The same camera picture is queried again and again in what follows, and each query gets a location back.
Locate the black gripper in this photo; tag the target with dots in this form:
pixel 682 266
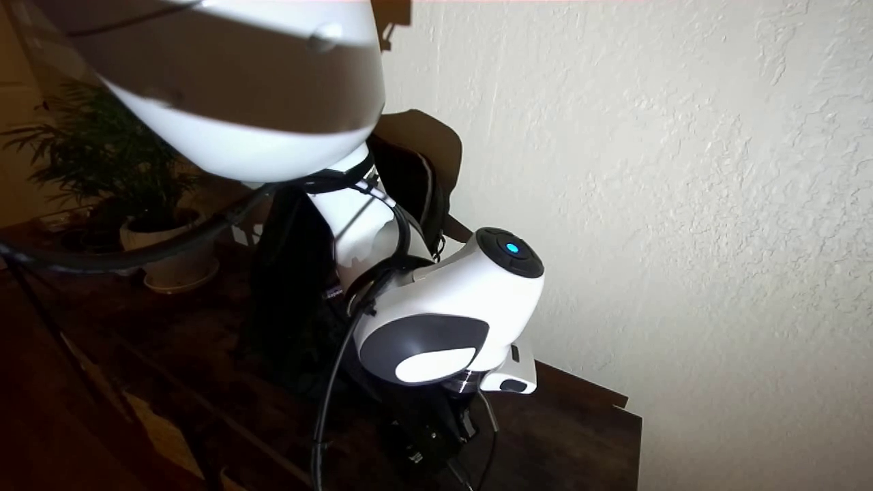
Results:
pixel 425 425

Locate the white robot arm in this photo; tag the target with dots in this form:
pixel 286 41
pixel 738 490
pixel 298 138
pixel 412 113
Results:
pixel 286 97

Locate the dark navy backpack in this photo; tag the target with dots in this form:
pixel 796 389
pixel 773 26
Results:
pixel 398 191

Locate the dark wooden cabinet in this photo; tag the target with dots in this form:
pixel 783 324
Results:
pixel 178 354

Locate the white plant pot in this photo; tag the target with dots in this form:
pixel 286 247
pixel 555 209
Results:
pixel 181 270

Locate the green palm plant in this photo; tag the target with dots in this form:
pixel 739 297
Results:
pixel 92 149

